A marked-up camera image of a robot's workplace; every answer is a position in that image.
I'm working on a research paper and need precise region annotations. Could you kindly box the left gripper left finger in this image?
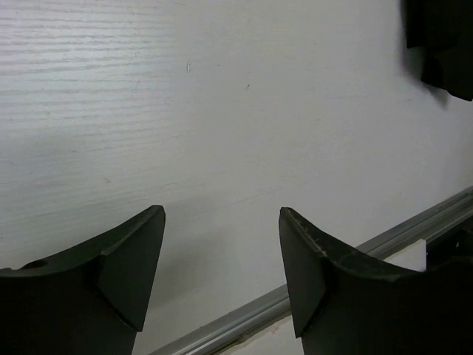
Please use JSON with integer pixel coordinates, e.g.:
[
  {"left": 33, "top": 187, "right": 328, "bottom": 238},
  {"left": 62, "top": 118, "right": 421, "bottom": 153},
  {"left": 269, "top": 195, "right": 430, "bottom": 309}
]
[{"left": 1, "top": 205, "right": 166, "bottom": 354}]

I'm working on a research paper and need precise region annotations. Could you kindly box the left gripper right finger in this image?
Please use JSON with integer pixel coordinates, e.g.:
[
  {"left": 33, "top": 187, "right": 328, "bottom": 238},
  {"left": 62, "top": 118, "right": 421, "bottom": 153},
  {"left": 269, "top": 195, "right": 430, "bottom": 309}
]
[{"left": 279, "top": 207, "right": 472, "bottom": 354}]

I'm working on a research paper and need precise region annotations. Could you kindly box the black pleated skirt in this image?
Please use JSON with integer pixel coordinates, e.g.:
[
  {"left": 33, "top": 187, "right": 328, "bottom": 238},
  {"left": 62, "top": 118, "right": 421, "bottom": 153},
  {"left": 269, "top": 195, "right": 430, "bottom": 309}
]
[{"left": 403, "top": 1, "right": 472, "bottom": 101}]

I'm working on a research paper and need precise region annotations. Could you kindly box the front aluminium table rail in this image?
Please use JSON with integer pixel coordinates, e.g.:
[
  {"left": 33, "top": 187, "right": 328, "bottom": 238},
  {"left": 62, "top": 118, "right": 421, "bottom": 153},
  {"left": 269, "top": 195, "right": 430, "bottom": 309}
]
[{"left": 158, "top": 189, "right": 472, "bottom": 354}]

